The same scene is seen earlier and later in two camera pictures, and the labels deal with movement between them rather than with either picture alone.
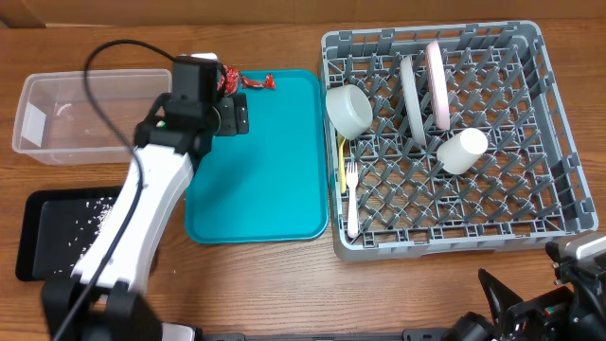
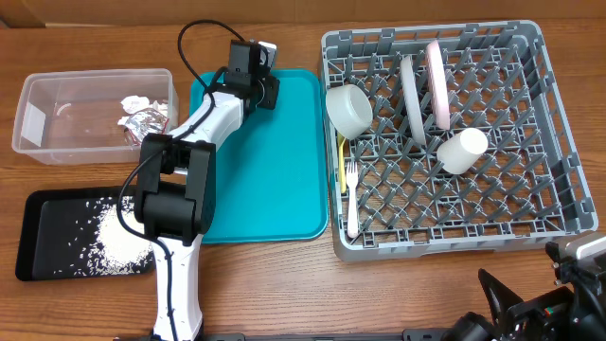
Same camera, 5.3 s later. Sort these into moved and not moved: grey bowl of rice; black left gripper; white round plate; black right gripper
Moved: black left gripper
Not moved: black right gripper; white round plate; grey bowl of rice
